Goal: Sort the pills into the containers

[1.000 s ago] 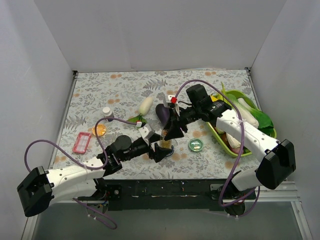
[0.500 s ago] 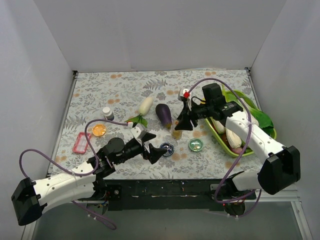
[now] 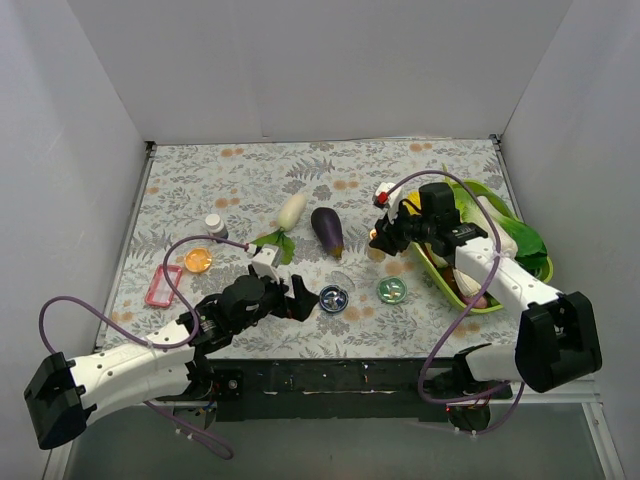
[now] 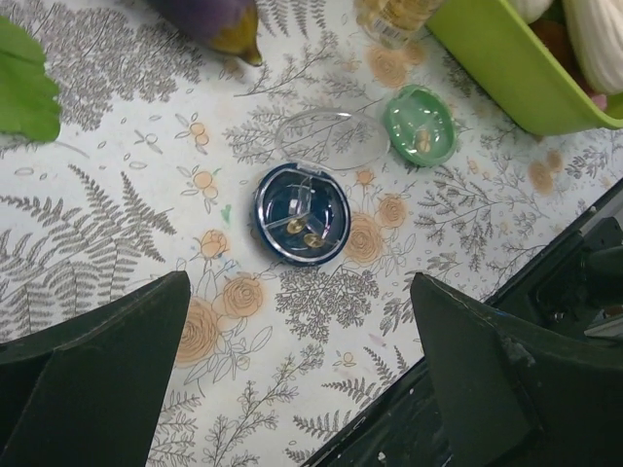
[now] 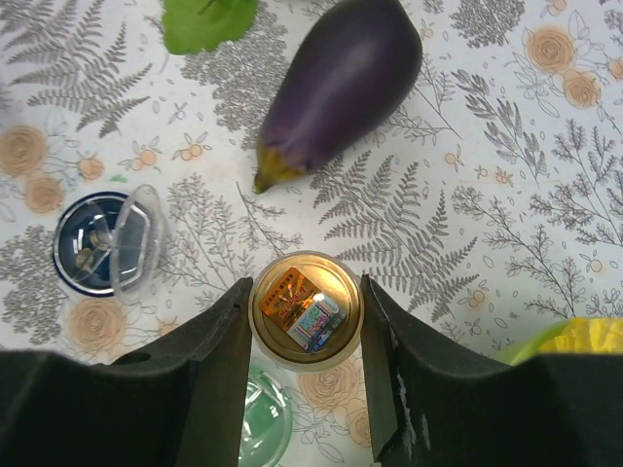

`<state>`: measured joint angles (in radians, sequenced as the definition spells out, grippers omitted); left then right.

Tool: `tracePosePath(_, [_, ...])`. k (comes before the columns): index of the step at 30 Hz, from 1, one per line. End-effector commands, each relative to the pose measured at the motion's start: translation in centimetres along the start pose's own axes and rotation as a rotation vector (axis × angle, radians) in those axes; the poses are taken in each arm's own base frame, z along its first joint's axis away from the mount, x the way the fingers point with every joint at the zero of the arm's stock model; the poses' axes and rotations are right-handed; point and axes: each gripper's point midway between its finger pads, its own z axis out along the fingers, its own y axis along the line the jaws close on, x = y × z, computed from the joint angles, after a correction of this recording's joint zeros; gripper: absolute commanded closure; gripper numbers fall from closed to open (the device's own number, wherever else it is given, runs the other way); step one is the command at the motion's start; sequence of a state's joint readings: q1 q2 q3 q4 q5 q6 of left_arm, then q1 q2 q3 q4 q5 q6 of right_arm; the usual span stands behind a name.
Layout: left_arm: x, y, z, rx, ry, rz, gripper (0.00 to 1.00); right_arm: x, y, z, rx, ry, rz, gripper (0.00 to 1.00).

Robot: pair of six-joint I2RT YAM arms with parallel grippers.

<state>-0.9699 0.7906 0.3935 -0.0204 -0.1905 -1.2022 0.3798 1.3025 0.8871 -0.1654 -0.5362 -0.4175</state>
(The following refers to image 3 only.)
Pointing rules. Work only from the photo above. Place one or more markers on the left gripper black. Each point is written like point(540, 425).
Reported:
point(286, 301)

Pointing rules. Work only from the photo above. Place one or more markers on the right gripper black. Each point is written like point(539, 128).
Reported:
point(392, 235)

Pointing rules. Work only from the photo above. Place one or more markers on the blue round pill box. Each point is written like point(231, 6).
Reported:
point(333, 299)

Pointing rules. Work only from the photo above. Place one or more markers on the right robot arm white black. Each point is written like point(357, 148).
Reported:
point(557, 340)

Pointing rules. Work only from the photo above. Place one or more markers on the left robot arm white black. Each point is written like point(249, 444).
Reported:
point(65, 396)

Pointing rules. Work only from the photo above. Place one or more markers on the green round pill box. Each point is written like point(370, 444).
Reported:
point(392, 290)

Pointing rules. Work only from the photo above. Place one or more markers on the purple eggplant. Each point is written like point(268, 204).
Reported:
point(328, 228)

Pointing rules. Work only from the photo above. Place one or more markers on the white radish with leaves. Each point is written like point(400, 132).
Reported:
point(288, 217)

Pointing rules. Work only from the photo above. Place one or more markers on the celery stalks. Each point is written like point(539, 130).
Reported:
point(450, 175)

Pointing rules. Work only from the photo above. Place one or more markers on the green vegetable basket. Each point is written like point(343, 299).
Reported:
point(478, 204)

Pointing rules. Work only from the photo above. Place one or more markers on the orange round pill box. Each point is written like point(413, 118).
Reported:
point(198, 260)

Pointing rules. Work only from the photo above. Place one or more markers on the white blue pill bottle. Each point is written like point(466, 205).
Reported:
point(216, 226)

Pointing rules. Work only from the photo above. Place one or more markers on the green bok choy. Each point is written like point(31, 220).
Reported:
point(531, 249)

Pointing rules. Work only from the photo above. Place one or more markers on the floral table mat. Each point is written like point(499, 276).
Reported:
point(247, 185)

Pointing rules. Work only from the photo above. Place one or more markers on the pink rectangular pill box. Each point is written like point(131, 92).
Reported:
point(160, 294)

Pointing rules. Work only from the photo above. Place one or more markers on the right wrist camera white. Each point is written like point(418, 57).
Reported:
point(387, 197)

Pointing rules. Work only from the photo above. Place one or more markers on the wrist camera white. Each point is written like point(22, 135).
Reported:
point(387, 197)
point(266, 261)

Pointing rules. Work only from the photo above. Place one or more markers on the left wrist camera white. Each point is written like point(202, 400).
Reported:
point(266, 261)

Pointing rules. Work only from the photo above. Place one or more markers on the black front rail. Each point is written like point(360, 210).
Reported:
point(313, 389)

